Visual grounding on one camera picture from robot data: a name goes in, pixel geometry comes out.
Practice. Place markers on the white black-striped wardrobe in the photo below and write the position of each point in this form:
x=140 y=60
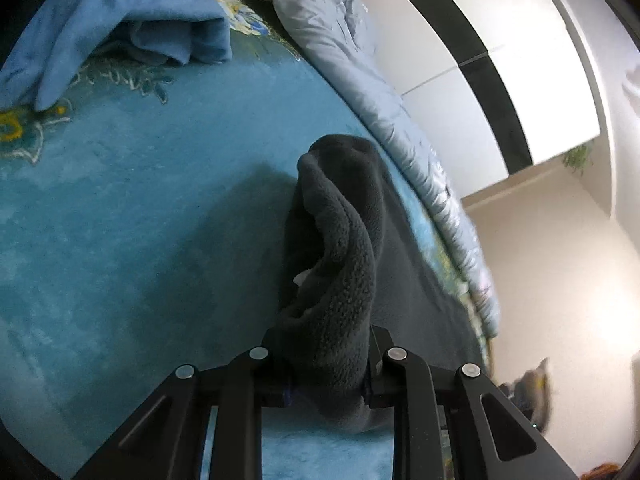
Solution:
x=496 y=86

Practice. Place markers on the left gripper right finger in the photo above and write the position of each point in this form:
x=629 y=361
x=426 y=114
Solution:
x=461 y=413

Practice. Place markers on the light blue floral quilt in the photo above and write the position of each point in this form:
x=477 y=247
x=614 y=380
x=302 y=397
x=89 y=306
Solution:
x=336 y=36

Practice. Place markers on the pile of clothes on chair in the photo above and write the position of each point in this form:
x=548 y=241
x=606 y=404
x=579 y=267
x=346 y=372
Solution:
x=532 y=394

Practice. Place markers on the teal floral bed blanket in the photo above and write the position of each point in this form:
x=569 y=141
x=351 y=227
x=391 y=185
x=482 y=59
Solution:
x=142 y=228

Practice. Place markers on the blue fleece garment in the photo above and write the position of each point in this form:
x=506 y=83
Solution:
x=63 y=34

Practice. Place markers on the black and white fleece jacket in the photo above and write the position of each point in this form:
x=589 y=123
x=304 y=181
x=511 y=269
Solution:
x=350 y=262

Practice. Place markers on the green plant decoration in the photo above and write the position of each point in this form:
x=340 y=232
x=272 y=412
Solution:
x=577 y=159

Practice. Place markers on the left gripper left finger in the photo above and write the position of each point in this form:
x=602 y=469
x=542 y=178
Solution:
x=196 y=415

